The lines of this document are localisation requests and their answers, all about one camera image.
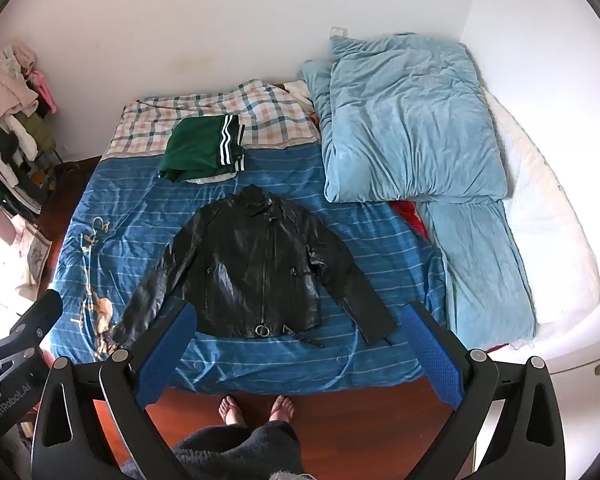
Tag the person's left bare foot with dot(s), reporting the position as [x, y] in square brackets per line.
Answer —
[230, 412]

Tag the red cloth under quilt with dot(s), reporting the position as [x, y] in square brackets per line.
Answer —
[408, 212]

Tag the blue striped bed sheet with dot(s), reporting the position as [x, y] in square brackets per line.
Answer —
[128, 214]

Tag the dark fuzzy person's garment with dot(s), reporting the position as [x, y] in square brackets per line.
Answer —
[238, 452]

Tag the light blue quilt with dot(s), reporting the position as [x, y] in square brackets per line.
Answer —
[403, 117]

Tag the person's bare foot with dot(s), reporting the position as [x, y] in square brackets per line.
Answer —
[282, 410]
[230, 412]

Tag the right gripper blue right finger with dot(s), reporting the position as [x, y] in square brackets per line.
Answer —
[465, 380]

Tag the white wall socket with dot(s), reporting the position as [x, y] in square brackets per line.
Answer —
[337, 32]

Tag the patterned floor mat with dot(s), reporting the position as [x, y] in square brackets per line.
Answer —
[34, 250]

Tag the clothes rack with hanging clothes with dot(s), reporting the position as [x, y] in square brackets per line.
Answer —
[28, 150]

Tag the person's right bare foot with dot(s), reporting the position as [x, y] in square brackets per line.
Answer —
[282, 410]

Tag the green folded striped garment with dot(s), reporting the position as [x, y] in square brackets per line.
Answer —
[204, 149]

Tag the white mattress cover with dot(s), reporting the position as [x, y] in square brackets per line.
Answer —
[561, 267]

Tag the black leather jacket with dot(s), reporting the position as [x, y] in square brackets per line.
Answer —
[253, 265]

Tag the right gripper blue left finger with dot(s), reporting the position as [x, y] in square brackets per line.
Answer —
[133, 378]

